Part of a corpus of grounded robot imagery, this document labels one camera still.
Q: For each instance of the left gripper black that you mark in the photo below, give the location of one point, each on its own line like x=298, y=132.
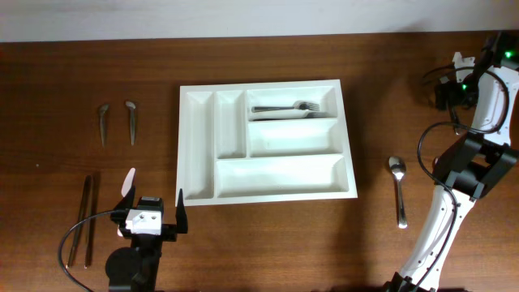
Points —
x=171, y=230

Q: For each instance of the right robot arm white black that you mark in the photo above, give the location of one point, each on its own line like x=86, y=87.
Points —
x=479, y=95

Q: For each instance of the metal fork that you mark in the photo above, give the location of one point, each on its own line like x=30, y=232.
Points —
x=298, y=105
x=455, y=121
x=307, y=115

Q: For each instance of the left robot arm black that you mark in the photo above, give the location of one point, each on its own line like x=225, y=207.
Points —
x=135, y=268

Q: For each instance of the white plastic cutlery tray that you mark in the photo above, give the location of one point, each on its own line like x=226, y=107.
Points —
x=225, y=158

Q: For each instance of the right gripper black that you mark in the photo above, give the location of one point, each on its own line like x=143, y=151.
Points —
x=454, y=97

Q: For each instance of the left dark chopstick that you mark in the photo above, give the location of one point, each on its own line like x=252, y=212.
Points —
x=81, y=215

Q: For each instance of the right small metal spoon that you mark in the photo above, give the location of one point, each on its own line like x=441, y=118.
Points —
x=132, y=108

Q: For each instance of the small metal spoon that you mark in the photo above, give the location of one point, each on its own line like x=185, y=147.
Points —
x=132, y=108
x=101, y=113

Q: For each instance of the metal fork in tray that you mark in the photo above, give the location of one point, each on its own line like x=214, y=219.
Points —
x=307, y=115

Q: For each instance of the right dark chopstick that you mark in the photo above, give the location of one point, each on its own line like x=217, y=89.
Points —
x=92, y=210

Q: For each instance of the left small metal spoon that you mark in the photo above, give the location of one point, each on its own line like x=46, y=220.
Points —
x=101, y=113

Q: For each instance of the dark chopstick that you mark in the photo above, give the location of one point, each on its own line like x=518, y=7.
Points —
x=92, y=210
x=81, y=215

